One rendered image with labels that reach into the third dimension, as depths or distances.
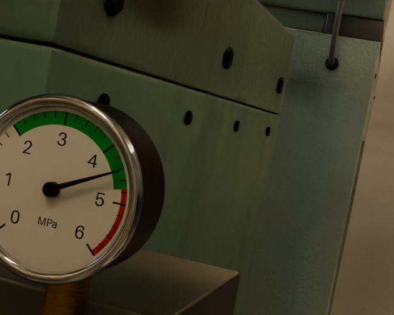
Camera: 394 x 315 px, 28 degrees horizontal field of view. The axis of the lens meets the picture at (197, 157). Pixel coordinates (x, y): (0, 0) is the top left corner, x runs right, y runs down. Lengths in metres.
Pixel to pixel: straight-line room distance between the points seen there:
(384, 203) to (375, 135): 0.24
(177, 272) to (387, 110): 2.49
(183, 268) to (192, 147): 0.20
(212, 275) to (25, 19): 0.14
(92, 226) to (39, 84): 0.10
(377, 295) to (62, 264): 2.64
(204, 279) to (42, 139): 0.13
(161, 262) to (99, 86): 0.09
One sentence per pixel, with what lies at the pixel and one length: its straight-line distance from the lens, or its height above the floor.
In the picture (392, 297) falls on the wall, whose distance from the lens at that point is 2.88.
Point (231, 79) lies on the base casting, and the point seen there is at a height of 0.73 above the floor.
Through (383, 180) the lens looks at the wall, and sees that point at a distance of 2.83.
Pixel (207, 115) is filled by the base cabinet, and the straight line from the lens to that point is 0.58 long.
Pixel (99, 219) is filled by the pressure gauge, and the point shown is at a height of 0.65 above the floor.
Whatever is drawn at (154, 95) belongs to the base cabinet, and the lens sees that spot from 0.46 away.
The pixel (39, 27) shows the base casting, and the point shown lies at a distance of 0.34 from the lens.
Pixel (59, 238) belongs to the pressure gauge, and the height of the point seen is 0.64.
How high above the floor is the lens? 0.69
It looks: 3 degrees down
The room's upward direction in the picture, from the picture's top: 11 degrees clockwise
